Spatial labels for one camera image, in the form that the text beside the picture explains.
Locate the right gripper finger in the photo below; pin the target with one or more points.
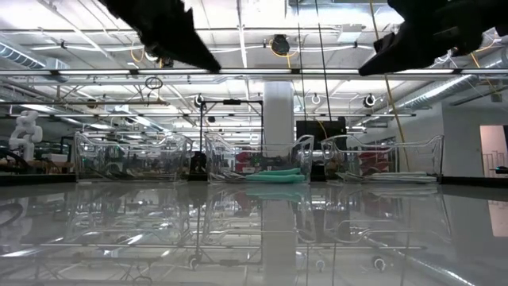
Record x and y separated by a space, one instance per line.
412 47

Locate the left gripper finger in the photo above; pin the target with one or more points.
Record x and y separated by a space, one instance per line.
190 51

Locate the clear plastic bin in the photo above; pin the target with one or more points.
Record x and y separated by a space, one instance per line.
222 155
131 159
420 155

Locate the red box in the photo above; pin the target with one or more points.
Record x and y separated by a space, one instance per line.
375 161

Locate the black monitor screen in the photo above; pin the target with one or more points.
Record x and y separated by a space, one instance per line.
317 129

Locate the white robot statue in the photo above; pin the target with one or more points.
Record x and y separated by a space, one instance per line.
25 135

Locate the silver ventilation duct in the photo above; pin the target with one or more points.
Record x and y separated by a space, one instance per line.
20 57
436 93

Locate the black metal frame stand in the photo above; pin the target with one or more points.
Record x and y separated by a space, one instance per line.
232 101

